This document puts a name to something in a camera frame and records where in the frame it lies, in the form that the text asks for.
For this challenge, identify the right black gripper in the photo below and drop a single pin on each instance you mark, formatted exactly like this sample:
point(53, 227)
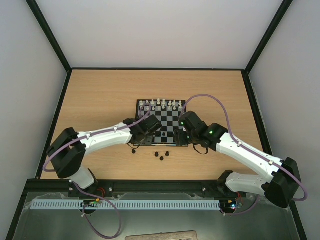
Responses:
point(181, 138)

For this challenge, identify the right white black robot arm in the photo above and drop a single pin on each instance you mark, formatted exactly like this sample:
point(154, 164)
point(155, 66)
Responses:
point(276, 179)

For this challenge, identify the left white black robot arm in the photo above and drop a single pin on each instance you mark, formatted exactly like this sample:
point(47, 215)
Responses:
point(67, 152)

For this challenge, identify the black white chess board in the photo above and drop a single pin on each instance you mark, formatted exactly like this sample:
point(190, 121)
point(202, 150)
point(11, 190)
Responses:
point(168, 119)

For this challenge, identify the right controller circuit board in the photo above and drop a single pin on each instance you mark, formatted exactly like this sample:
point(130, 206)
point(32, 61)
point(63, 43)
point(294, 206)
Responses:
point(232, 204)

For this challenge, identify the controller circuit board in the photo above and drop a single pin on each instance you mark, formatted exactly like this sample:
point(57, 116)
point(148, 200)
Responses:
point(232, 204)
point(91, 203)

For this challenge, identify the left controller circuit board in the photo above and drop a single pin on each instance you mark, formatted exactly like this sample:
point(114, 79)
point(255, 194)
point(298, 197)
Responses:
point(91, 203)

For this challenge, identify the light blue slotted cable duct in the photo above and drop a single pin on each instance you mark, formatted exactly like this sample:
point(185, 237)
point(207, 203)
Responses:
point(72, 204)

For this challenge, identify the black aluminium mounting rail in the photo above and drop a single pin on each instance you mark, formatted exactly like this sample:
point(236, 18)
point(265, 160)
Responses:
point(112, 188)

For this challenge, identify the black cage frame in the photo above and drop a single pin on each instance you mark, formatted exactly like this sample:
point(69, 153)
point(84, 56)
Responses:
point(34, 7)

